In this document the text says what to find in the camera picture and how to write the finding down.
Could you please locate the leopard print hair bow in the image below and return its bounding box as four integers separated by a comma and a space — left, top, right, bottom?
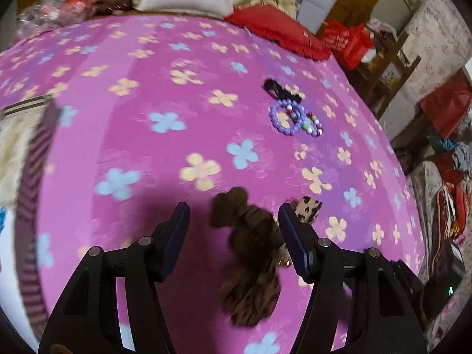
209, 186, 324, 328

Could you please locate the cream dotted scrunchie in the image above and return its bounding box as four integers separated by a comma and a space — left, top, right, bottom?
0, 109, 43, 209

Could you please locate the white striped storage box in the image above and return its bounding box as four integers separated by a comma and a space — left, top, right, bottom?
1, 94, 60, 353

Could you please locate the pink floral bed blanket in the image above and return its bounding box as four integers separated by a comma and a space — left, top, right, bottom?
1, 15, 425, 353

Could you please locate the wooden chair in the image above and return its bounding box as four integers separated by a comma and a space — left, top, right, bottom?
354, 30, 421, 120

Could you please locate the black hair clip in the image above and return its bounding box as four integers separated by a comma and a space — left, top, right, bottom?
263, 78, 302, 104

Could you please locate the red shopping bag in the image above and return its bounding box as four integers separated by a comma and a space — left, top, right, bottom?
318, 19, 374, 71

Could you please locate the red cushion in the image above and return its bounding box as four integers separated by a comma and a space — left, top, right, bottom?
224, 5, 332, 61

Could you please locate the clear plastic bag pile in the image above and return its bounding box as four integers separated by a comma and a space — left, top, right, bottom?
14, 0, 99, 38

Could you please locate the purple bead bracelet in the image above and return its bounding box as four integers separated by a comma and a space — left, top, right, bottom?
269, 96, 325, 138

